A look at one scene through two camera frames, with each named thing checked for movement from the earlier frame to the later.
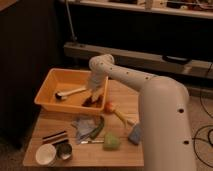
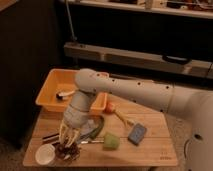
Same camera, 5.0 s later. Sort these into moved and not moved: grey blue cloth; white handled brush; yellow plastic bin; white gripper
Moved: white gripper
Not moved: white handled brush; yellow plastic bin; grey blue cloth
